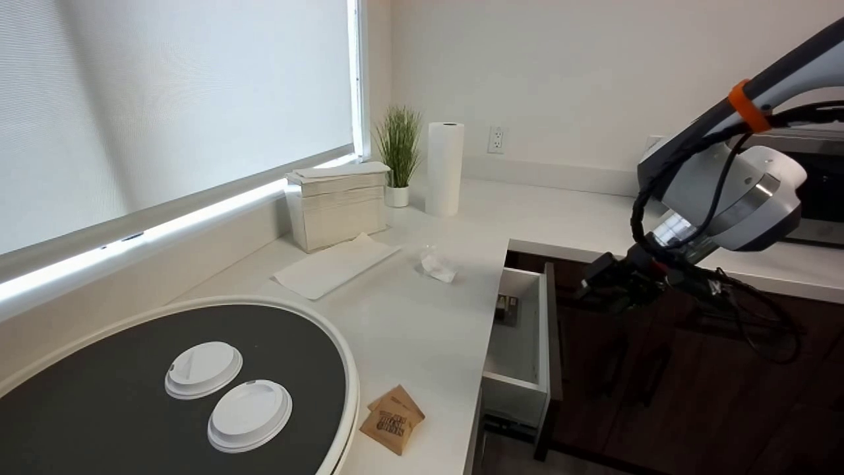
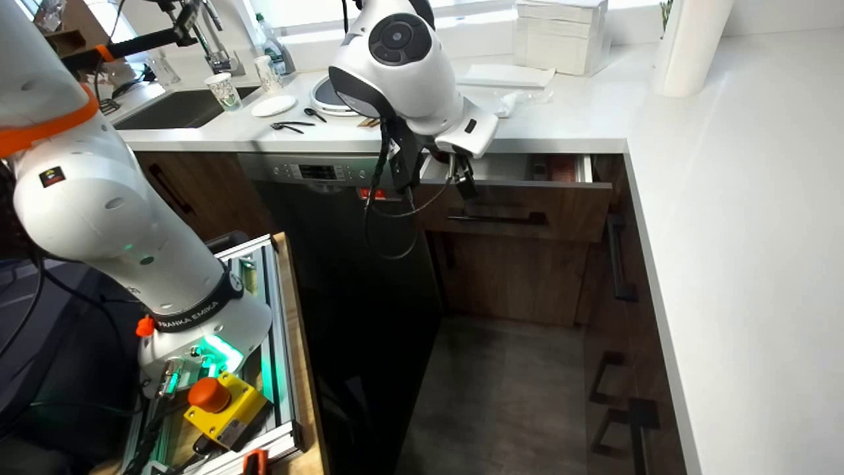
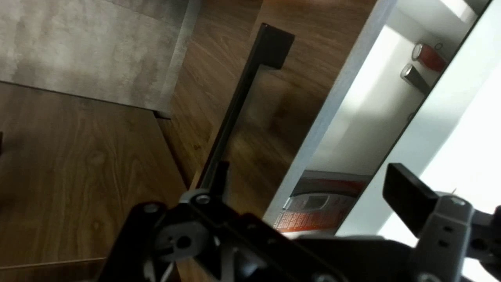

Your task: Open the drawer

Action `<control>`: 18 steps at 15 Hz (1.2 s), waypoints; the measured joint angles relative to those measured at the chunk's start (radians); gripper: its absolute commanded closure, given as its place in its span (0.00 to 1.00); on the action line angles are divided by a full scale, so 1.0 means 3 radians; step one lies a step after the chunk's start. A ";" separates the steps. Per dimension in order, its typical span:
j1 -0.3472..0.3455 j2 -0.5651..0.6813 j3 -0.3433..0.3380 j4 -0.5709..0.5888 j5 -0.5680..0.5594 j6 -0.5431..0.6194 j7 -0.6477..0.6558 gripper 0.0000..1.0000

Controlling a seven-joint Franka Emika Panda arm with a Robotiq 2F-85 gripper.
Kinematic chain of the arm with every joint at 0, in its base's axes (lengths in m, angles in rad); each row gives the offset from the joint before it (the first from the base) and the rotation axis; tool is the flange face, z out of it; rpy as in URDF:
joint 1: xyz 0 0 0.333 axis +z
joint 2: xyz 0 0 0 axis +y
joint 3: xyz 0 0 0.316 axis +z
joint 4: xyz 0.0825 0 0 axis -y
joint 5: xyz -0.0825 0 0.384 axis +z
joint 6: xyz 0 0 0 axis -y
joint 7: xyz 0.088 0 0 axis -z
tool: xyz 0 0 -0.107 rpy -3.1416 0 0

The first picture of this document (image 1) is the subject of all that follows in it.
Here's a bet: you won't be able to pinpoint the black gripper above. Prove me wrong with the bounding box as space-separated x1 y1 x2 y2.
575 249 666 308

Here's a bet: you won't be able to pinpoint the white drawer with wood front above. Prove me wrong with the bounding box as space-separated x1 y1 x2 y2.
481 261 562 461

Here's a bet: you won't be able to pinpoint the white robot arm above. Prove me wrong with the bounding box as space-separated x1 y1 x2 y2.
578 19 844 308

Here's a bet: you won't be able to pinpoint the dark box in drawer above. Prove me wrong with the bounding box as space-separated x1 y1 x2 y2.
496 295 518 325

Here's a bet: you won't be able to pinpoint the crumpled white paper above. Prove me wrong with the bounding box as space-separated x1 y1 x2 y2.
420 250 455 285

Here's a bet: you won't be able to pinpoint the white paper towel roll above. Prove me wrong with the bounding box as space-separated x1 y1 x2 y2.
423 121 464 216

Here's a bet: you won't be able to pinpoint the small green potted plant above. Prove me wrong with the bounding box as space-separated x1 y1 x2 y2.
375 106 420 209

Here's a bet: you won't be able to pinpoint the brown paper packet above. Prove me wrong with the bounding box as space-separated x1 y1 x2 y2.
361 386 423 453

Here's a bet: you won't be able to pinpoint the white napkin box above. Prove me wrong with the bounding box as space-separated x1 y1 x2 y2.
285 162 387 250

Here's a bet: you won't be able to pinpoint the white folded cloth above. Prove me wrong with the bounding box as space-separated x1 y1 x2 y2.
274 234 398 302

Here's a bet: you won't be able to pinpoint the white coffee cup lid right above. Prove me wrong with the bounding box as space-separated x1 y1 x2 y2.
206 381 292 453

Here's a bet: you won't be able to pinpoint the white coffee cup lid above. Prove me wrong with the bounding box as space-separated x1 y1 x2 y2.
206 381 292 453
164 341 241 401

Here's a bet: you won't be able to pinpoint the round black white tray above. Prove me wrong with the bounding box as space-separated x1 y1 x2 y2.
0 307 354 475

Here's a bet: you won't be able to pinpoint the white coffee cup lid left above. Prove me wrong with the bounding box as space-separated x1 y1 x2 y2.
164 341 241 401

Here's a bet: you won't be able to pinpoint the white roller window blind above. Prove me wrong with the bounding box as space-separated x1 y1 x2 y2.
0 0 354 254

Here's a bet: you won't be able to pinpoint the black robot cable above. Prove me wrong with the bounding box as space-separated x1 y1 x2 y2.
628 104 844 368

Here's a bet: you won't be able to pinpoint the white wall outlet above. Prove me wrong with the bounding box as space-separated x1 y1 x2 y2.
484 128 509 157

